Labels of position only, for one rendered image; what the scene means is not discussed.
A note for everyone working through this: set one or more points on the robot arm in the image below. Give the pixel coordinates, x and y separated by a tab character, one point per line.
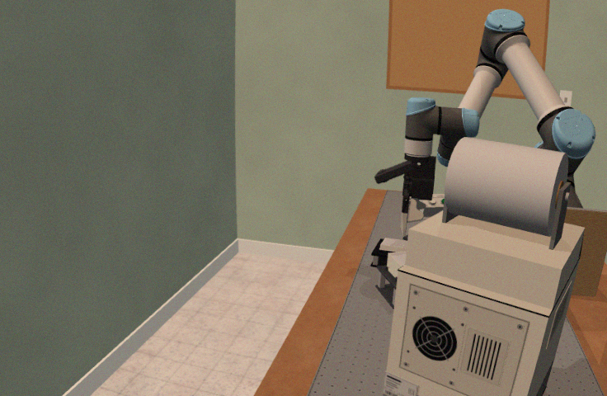
504	41

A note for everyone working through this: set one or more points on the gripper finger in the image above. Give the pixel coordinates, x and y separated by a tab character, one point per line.
409	215
419	205

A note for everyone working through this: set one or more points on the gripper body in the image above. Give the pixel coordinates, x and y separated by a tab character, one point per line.
420	182

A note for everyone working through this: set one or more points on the beige horizontal cylinder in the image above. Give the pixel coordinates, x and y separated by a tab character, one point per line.
507	184

